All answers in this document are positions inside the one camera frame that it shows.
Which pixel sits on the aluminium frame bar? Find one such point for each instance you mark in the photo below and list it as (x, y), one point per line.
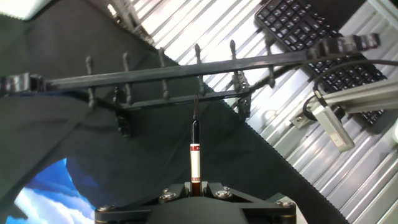
(130, 18)

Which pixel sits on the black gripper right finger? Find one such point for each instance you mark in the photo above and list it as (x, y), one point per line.
(264, 212)

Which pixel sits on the black keyboard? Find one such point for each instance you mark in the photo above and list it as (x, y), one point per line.
(289, 25)

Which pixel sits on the black cloth with blue print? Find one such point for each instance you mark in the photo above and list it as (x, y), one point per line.
(155, 155)

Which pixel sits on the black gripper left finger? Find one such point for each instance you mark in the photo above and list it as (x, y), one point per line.
(130, 211)

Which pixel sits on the silver ribbed camera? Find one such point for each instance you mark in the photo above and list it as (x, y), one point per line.
(335, 130)

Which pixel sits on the black pen rack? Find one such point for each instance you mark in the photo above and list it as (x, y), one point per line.
(155, 73)

